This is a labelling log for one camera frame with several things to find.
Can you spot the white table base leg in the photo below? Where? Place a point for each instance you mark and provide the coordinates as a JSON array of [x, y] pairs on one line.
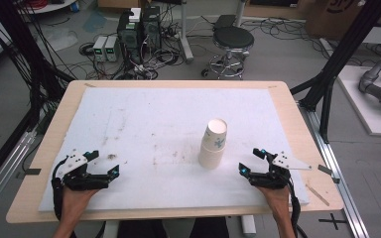
[[248, 226]]

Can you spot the grey power supply unit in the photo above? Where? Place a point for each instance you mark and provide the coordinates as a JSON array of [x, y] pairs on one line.
[[111, 49], [99, 49]]

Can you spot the white paper cup blue print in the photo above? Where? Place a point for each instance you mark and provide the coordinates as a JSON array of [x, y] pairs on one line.
[[215, 134]]

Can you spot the person's right hand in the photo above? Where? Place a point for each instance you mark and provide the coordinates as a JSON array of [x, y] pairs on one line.
[[276, 198]]

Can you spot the aluminium floor rail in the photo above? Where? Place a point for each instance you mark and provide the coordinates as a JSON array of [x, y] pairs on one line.
[[340, 185], [3, 175]]

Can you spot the light wooden table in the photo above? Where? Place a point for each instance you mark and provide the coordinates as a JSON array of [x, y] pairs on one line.
[[297, 132]]

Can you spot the dark grey computer tower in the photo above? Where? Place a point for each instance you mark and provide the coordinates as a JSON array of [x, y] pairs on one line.
[[152, 29]]

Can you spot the black computer tower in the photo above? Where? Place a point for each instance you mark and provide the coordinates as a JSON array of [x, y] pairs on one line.
[[129, 39]]

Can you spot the white floor board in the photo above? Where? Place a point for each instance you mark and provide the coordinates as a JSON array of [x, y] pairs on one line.
[[370, 115]]

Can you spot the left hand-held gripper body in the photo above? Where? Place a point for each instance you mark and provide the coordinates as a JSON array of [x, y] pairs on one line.
[[79, 180]]

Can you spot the black round stool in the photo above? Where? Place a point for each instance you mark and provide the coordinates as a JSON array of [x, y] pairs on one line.
[[233, 38]]

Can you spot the person's left hand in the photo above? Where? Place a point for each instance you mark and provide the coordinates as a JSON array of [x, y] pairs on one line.
[[76, 200]]

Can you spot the plain white paper cup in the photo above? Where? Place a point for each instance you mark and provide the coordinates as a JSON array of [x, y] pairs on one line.
[[211, 159]]

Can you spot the black tape cross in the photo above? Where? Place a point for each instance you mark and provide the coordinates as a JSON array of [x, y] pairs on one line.
[[333, 221]]

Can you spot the white foam mat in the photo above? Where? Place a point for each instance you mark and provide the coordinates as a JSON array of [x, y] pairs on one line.
[[152, 132]]

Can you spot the thin wooden stick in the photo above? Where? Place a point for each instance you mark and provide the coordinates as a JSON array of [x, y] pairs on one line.
[[317, 195]]

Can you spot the black metal frame post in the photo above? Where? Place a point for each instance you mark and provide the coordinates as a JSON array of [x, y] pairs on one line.
[[340, 56], [23, 49]]

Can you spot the grey desk leg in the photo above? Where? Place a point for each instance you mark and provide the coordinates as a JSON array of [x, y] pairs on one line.
[[186, 39]]

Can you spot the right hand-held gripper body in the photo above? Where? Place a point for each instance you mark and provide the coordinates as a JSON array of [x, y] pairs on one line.
[[278, 173]]

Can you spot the person's legs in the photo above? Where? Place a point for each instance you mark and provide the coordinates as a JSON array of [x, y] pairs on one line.
[[211, 228]]

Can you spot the brown cardboard box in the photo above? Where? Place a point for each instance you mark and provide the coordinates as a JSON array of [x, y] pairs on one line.
[[337, 16]]

